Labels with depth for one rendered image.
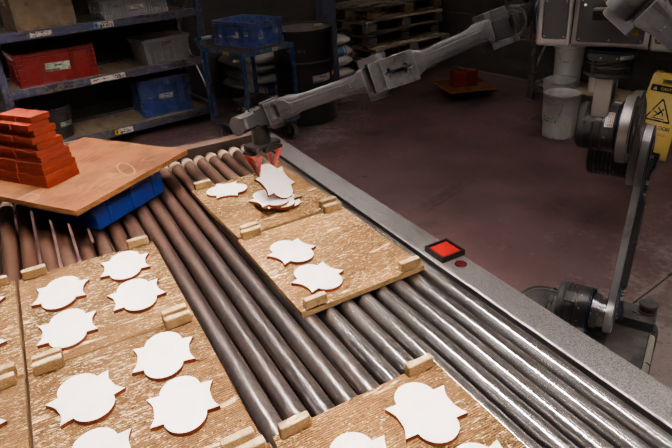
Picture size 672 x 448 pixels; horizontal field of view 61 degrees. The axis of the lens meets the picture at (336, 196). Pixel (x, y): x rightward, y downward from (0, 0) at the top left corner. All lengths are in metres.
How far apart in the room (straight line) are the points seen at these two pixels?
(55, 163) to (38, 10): 3.61
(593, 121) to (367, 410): 1.12
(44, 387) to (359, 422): 0.63
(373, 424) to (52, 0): 4.91
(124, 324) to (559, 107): 4.17
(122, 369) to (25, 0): 4.47
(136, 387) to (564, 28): 1.42
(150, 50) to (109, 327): 4.49
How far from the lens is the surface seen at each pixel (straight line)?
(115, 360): 1.31
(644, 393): 1.24
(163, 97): 5.85
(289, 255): 1.51
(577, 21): 1.78
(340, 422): 1.08
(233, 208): 1.83
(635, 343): 2.48
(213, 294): 1.46
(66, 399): 1.25
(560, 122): 5.06
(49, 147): 1.97
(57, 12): 5.56
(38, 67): 5.47
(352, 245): 1.55
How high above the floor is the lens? 1.73
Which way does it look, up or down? 25 degrees down
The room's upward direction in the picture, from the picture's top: 4 degrees counter-clockwise
